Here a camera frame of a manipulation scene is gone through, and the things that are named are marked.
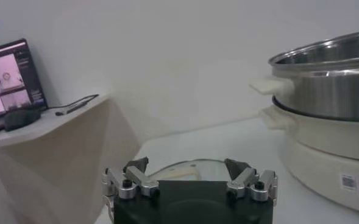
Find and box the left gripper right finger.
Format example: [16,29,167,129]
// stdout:
[224,158,279,202]

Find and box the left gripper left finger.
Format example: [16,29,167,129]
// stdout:
[102,156,161,200]

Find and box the round glass pot lid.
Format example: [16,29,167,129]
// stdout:
[147,158,230,182]

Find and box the stainless steel steamer basket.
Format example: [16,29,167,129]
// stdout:
[249,29,359,122]

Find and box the cream electric cooker base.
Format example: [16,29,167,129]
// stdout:
[260,105,359,217]

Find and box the white side table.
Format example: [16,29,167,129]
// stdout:
[0,94,142,224]

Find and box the black computer mouse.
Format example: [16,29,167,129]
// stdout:
[4,108,41,132]

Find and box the open black laptop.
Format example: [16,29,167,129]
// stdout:
[0,38,48,137]

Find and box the black laptop cable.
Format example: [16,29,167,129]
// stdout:
[44,93,100,111]

